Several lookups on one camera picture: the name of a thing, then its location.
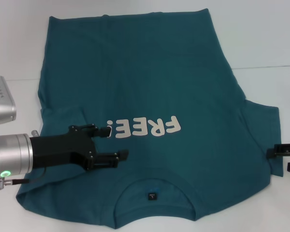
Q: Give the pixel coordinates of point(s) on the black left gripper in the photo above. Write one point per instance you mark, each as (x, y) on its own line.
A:
(60, 149)

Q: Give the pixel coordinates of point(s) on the teal blue printed t-shirt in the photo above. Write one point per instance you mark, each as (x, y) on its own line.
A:
(159, 72)

